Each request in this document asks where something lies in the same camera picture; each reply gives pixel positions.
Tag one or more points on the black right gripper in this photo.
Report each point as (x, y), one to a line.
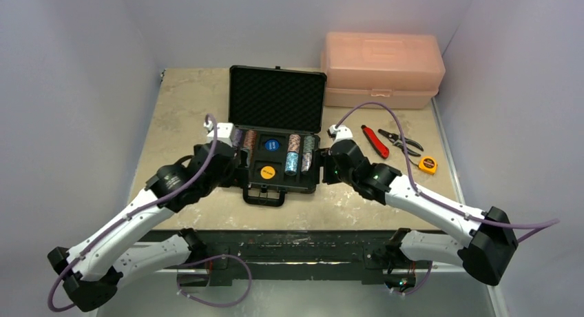
(326, 166)

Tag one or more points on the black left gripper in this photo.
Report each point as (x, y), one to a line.
(237, 176)

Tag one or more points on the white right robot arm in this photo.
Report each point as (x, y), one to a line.
(479, 241)

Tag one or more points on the red handled cutter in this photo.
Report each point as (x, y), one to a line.
(375, 142)

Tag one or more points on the yellow tape measure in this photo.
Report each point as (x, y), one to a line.
(428, 165)

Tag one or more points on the yellow big blind button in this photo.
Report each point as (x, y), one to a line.
(267, 172)

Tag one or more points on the grey green chip stack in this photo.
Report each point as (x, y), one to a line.
(308, 144)

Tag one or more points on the pink blue chip stack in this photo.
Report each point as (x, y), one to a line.
(306, 162)

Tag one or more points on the black poker set case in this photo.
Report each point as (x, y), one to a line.
(276, 103)

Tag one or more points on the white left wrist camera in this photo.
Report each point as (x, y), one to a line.
(225, 132)

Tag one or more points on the translucent pink storage box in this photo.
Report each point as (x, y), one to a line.
(402, 71)

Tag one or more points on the black handled pliers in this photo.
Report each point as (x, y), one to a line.
(400, 142)

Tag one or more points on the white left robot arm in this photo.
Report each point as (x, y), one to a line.
(92, 271)

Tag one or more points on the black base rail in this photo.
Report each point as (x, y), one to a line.
(359, 255)

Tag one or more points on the pink poker chip stack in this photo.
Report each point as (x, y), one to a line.
(294, 143)

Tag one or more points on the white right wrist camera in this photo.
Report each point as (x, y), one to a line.
(339, 133)

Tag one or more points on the purple chip stack upper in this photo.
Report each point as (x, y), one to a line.
(237, 138)

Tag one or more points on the brown chip stack upright-facing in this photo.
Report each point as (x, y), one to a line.
(250, 138)

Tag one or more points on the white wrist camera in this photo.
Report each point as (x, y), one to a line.
(225, 132)
(339, 133)

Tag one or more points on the light blue chip stack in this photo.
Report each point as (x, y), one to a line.
(291, 163)

